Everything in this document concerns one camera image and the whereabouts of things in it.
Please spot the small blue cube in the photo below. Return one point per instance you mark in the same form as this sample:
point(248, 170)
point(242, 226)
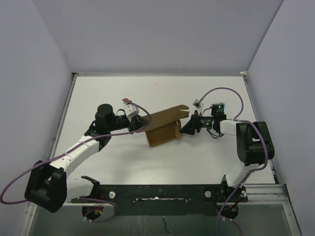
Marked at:
point(222, 105)

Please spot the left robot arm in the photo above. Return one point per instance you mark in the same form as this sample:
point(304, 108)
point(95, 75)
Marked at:
point(47, 186)

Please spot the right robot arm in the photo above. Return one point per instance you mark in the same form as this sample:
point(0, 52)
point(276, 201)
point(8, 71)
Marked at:
point(253, 141)

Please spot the aluminium table frame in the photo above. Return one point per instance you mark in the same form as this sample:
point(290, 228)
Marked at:
point(192, 160)

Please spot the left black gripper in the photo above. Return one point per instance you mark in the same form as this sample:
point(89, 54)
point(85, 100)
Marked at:
point(137, 122)

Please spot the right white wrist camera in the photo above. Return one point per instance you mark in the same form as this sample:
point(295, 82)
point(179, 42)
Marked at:
point(198, 104)

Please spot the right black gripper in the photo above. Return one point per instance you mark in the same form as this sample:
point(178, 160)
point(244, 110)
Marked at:
point(192, 125)

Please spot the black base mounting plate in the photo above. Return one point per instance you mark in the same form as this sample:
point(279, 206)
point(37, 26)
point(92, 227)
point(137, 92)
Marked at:
point(163, 200)

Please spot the brown cardboard box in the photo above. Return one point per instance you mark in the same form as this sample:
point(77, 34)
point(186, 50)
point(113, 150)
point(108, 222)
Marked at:
point(165, 125)

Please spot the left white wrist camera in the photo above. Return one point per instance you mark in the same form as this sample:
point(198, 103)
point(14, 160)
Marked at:
point(130, 109)

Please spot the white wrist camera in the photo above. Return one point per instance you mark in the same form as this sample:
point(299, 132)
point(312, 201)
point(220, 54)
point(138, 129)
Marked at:
point(130, 109)
point(198, 104)

